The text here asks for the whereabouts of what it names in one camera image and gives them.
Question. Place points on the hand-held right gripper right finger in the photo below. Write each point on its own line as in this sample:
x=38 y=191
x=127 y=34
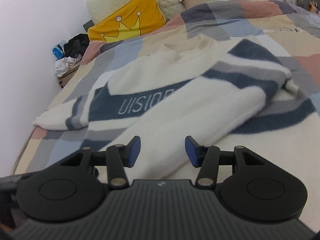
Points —
x=191 y=153

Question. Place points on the row of small bottles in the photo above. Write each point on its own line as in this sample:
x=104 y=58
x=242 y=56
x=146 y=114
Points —
x=313 y=6

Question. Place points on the cardboard box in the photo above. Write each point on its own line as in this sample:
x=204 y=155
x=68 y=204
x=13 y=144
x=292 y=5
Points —
x=66 y=76

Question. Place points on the black clothes pile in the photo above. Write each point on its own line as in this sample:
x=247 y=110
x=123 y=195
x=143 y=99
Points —
x=76 y=43

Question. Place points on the dark wall socket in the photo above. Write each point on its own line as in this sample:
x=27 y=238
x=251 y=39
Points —
x=87 y=25

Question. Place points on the white striped fleece sweater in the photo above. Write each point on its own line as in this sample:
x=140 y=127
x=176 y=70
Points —
x=175 y=92

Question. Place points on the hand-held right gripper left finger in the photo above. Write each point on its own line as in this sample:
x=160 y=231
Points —
x=135 y=153

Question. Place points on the blue plastic bottle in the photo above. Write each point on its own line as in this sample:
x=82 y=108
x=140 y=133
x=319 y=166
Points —
x=58 y=51

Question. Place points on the white crumpled cloth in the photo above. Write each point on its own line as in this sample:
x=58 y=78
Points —
x=63 y=65

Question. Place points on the yellow crown pillow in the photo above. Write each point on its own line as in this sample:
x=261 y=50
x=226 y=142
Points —
x=130 y=20

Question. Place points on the patchwork checked quilt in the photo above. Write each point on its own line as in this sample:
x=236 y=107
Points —
x=250 y=12

